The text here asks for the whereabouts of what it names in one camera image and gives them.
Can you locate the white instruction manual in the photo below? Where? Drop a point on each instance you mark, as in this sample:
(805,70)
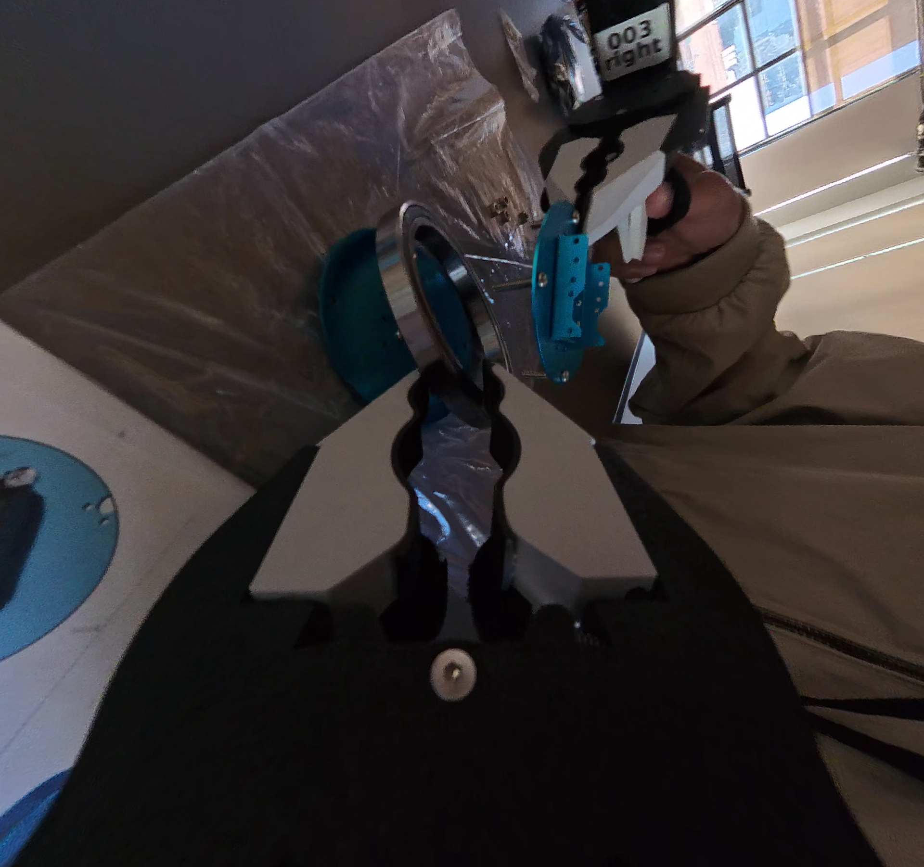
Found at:
(144,463)

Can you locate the blue disc with square bracket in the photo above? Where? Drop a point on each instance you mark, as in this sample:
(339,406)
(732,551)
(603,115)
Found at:
(556,289)

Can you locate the long silver screw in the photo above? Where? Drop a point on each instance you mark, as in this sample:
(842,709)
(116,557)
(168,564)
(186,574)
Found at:
(509,286)

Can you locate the grey desk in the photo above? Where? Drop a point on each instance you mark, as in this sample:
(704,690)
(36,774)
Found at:
(180,51)

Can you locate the clear plastic bag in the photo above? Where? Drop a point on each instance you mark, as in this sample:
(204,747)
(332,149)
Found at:
(252,246)

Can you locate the person's right forearm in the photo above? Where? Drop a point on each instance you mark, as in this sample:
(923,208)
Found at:
(722,333)

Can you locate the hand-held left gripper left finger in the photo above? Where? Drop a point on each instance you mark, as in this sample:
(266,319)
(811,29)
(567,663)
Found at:
(339,520)

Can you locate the pile of small screw bags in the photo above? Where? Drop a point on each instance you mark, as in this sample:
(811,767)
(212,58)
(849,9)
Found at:
(521,59)

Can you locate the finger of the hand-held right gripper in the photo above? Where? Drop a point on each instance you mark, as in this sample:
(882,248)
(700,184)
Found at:
(628,167)
(564,174)

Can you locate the blue round base plate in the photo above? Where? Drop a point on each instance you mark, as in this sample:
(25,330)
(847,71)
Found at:
(354,318)

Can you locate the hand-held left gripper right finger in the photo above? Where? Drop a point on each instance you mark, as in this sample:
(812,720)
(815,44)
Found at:
(577,513)

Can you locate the person's right hand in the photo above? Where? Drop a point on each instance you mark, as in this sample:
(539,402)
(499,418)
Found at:
(711,210)

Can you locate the gridded window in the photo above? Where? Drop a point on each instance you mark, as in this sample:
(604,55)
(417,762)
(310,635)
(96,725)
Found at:
(794,30)

